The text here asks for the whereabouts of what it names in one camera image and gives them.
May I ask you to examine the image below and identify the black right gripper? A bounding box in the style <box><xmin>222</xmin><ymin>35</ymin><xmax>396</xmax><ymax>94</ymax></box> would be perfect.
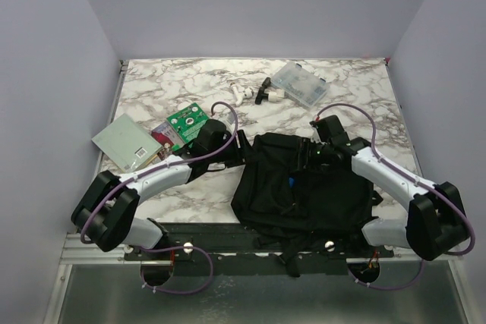
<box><xmin>289</xmin><ymin>136</ymin><xmax>333</xmax><ymax>175</ymax></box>

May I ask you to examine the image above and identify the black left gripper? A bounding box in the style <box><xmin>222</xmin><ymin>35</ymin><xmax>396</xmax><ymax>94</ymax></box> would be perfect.
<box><xmin>208</xmin><ymin>130</ymin><xmax>262</xmax><ymax>168</ymax></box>

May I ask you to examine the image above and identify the black student backpack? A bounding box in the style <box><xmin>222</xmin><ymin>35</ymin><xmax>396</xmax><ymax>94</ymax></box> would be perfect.
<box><xmin>230</xmin><ymin>132</ymin><xmax>384</xmax><ymax>278</ymax></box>

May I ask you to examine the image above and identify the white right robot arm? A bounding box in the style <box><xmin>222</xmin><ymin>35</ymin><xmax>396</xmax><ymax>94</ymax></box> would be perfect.
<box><xmin>298</xmin><ymin>115</ymin><xmax>472</xmax><ymax>261</ymax></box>

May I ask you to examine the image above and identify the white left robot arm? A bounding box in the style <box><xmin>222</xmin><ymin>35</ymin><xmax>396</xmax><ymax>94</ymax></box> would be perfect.
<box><xmin>71</xmin><ymin>119</ymin><xmax>252</xmax><ymax>260</ymax></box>

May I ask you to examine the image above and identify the white plastic pipe fitting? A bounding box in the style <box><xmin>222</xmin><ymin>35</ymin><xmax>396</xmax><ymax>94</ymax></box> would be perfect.
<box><xmin>230</xmin><ymin>82</ymin><xmax>254</xmax><ymax>106</ymax></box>

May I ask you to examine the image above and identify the black and white valve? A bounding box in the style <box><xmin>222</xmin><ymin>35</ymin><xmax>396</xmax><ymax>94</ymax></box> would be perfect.
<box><xmin>254</xmin><ymin>77</ymin><xmax>285</xmax><ymax>105</ymax></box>

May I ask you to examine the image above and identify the green paperback book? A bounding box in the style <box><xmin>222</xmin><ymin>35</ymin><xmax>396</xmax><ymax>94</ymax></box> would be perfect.
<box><xmin>166</xmin><ymin>102</ymin><xmax>210</xmax><ymax>144</ymax></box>

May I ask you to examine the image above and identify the clear plastic organizer box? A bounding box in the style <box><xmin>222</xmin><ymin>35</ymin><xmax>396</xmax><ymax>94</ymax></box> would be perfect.
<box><xmin>270</xmin><ymin>61</ymin><xmax>328</xmax><ymax>109</ymax></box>

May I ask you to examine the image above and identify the purple red paperback book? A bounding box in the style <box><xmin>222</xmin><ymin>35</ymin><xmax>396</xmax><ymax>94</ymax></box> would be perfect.
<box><xmin>150</xmin><ymin>121</ymin><xmax>184</xmax><ymax>160</ymax></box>

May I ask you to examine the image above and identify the grey-green notebook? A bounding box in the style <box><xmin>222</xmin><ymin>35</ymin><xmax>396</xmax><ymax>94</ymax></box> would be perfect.
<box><xmin>92</xmin><ymin>114</ymin><xmax>163</xmax><ymax>172</ymax></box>

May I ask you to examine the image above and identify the black mounting plate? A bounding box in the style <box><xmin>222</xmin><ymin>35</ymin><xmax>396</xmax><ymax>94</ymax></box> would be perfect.
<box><xmin>77</xmin><ymin>219</ymin><xmax>445</xmax><ymax>276</ymax></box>

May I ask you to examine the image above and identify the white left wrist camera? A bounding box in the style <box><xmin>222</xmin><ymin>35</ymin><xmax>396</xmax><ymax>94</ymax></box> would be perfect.
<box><xmin>221</xmin><ymin>115</ymin><xmax>235</xmax><ymax>134</ymax></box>

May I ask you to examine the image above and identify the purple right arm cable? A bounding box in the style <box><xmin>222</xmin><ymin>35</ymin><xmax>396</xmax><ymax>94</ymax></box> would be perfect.
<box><xmin>314</xmin><ymin>103</ymin><xmax>478</xmax><ymax>291</ymax></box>

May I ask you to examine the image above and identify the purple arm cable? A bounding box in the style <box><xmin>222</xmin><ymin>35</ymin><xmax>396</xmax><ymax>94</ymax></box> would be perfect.
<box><xmin>314</xmin><ymin>103</ymin><xmax>478</xmax><ymax>291</ymax></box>
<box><xmin>79</xmin><ymin>102</ymin><xmax>240</xmax><ymax>295</ymax></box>

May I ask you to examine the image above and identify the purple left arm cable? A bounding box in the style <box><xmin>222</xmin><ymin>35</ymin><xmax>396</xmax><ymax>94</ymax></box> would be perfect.
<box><xmin>79</xmin><ymin>102</ymin><xmax>240</xmax><ymax>295</ymax></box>

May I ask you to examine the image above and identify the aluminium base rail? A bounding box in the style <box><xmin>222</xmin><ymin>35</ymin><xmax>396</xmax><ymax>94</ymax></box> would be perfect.
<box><xmin>60</xmin><ymin>234</ymin><xmax>463</xmax><ymax>265</ymax></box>

